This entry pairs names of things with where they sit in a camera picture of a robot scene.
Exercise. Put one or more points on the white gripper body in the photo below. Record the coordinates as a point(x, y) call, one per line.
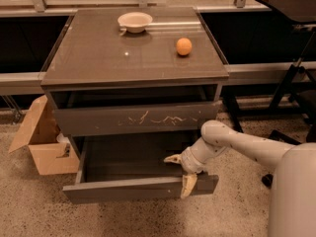
point(187, 162)

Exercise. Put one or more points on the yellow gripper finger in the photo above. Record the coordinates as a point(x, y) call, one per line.
point(175, 159)
point(188, 183)

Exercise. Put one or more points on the grey drawer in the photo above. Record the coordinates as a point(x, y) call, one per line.
point(129, 166)
point(134, 110)

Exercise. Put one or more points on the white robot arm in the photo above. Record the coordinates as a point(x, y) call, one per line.
point(293, 196)

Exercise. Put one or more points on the grey top drawer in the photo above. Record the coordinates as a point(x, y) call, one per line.
point(134, 110)

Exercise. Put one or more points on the grey drawer cabinet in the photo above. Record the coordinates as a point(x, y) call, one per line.
point(96, 53)

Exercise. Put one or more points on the open cardboard box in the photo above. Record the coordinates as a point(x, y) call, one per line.
point(51, 151)

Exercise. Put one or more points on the orange fruit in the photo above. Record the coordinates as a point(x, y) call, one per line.
point(184, 46)

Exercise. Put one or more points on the white bowl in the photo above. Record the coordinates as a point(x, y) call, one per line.
point(134, 22)

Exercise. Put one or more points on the black side table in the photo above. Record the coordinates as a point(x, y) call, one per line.
point(286, 99)

